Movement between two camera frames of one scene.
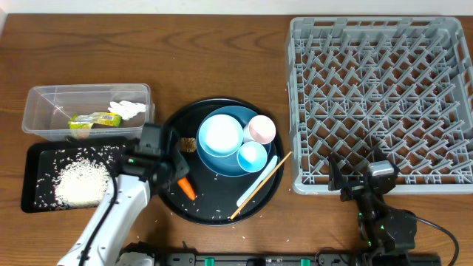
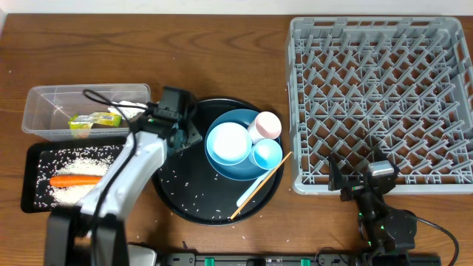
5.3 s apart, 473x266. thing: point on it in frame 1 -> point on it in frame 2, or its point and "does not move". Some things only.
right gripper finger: (335, 179) does not move
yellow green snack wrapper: (87, 121) does not move
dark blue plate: (219, 136) -> (247, 170)
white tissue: (126, 108) does not move
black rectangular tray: (65, 175) does not move
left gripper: (178, 155) -> (191, 122)
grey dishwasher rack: (403, 86) does not move
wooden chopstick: (261, 185) does not move
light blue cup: (252, 157) -> (266, 154)
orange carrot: (187, 188) -> (75, 180)
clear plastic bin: (97, 111) does not move
